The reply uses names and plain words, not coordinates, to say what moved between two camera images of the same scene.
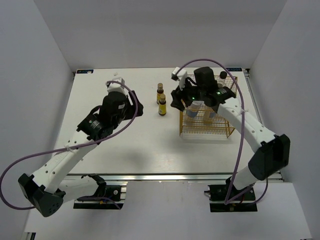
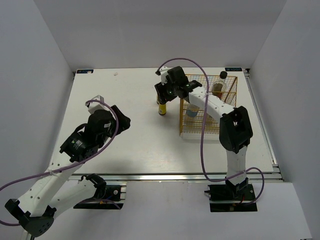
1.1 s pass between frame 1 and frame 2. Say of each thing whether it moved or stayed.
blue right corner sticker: stayed
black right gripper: moved
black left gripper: moved
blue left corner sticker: stayed
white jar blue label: stayed
